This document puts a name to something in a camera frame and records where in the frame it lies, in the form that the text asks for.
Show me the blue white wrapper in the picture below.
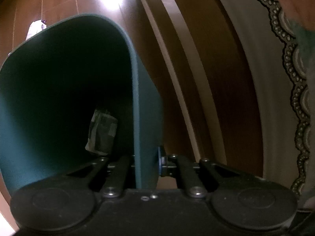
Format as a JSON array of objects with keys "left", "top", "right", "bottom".
[{"left": 85, "top": 110, "right": 118, "bottom": 156}]

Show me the teal plastic trash bin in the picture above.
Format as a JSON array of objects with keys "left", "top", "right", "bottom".
[{"left": 1, "top": 14, "right": 163, "bottom": 194}]

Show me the white tissue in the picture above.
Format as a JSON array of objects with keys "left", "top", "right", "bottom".
[{"left": 26, "top": 20, "right": 47, "bottom": 40}]

